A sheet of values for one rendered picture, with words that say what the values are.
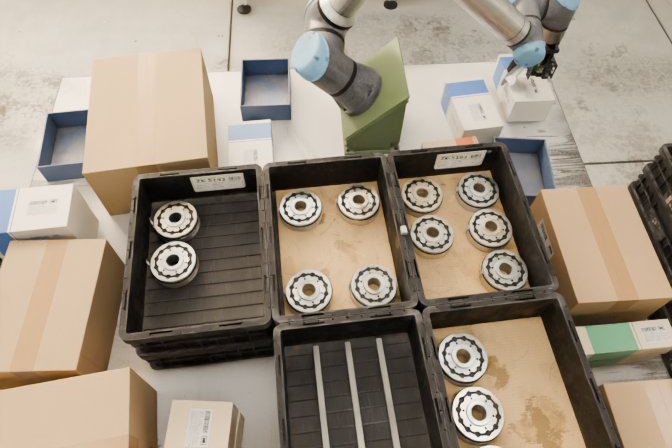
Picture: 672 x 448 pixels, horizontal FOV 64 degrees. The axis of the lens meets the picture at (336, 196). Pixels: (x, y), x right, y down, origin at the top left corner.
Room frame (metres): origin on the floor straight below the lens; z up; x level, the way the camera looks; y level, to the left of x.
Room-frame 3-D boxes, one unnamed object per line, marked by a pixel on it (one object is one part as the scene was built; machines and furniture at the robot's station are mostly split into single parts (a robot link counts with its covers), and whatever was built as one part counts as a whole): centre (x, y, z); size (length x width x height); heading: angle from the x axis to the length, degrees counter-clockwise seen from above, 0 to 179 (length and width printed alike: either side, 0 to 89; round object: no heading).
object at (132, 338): (0.54, 0.30, 0.92); 0.40 x 0.30 x 0.02; 9
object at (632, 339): (0.39, -0.63, 0.79); 0.24 x 0.06 x 0.06; 97
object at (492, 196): (0.74, -0.35, 0.86); 0.10 x 0.10 x 0.01
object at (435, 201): (0.72, -0.21, 0.86); 0.10 x 0.10 x 0.01
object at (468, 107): (1.10, -0.40, 0.74); 0.20 x 0.12 x 0.09; 11
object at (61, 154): (0.95, 0.76, 0.74); 0.20 x 0.15 x 0.07; 10
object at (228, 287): (0.54, 0.30, 0.87); 0.40 x 0.30 x 0.11; 9
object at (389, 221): (0.58, 0.00, 0.87); 0.40 x 0.30 x 0.11; 9
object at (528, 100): (1.20, -0.57, 0.76); 0.20 x 0.12 x 0.09; 5
